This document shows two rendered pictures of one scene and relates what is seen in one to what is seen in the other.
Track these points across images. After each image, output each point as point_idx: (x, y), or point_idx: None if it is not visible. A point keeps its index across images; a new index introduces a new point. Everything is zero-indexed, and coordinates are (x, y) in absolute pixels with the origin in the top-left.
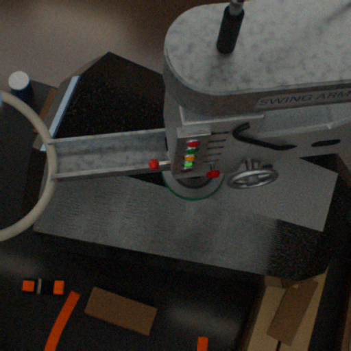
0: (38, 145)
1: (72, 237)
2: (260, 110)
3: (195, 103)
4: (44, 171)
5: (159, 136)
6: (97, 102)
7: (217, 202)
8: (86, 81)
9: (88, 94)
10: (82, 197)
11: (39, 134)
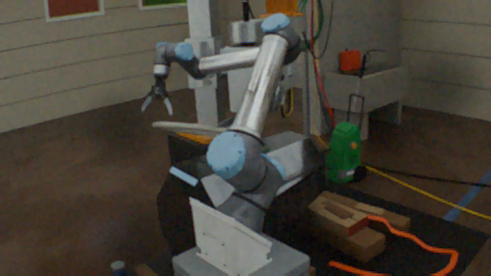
0: (190, 188)
1: None
2: None
3: (256, 32)
4: (206, 189)
5: None
6: (192, 164)
7: (274, 150)
8: (177, 164)
9: (185, 165)
10: (231, 189)
11: (202, 132)
